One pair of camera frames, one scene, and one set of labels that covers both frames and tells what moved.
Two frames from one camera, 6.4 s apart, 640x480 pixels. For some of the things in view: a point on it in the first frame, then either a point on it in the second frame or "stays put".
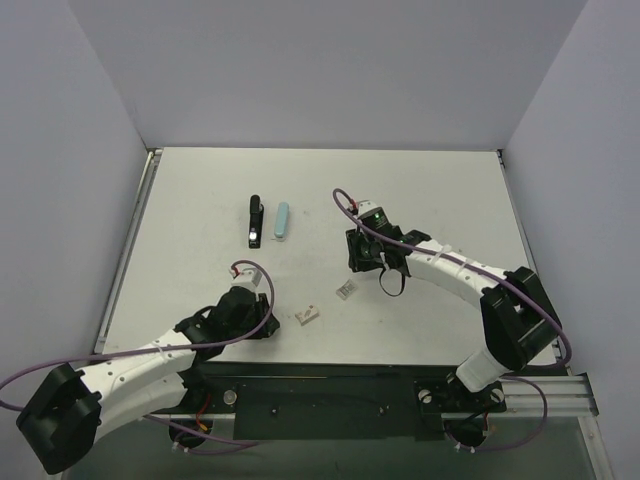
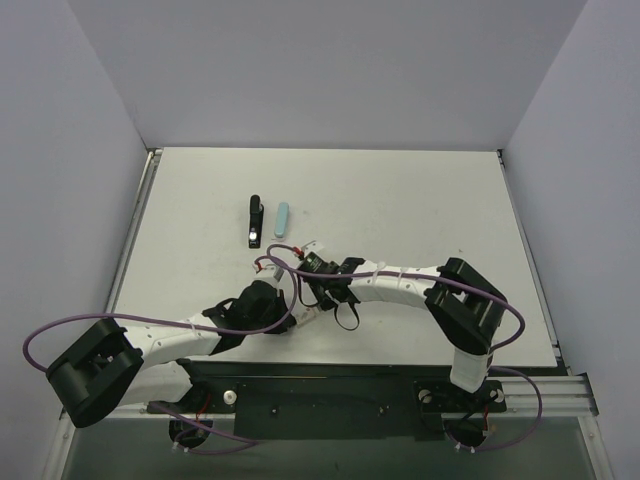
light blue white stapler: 281,221 stays put
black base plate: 328,402 stays put
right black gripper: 357,250 to 314,279
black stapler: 256,220 stays put
